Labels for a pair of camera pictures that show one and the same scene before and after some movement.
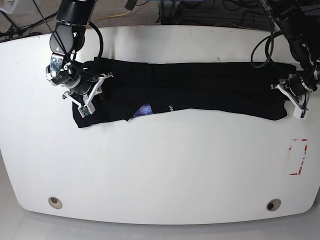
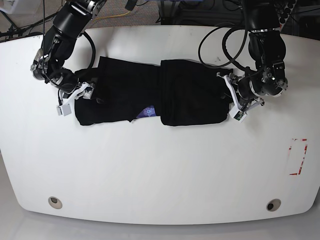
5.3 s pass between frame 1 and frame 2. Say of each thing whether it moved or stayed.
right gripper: moved
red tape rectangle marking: stayed
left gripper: moved
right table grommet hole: stayed
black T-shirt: moved
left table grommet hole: stayed
